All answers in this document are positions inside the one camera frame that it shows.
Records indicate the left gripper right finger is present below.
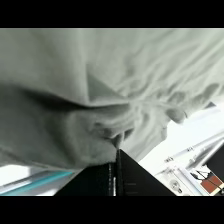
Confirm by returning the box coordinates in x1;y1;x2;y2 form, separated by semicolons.
116;148;176;197

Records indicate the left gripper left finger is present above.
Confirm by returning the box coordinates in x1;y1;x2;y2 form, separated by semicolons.
54;149;118;197

